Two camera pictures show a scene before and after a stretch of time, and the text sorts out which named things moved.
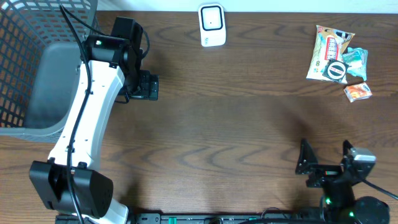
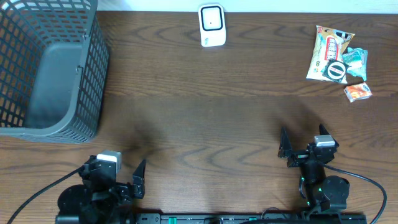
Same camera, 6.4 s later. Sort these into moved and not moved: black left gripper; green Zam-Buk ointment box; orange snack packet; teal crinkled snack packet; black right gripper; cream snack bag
Moved: black left gripper; black right gripper
Not moved: green Zam-Buk ointment box; orange snack packet; cream snack bag; teal crinkled snack packet
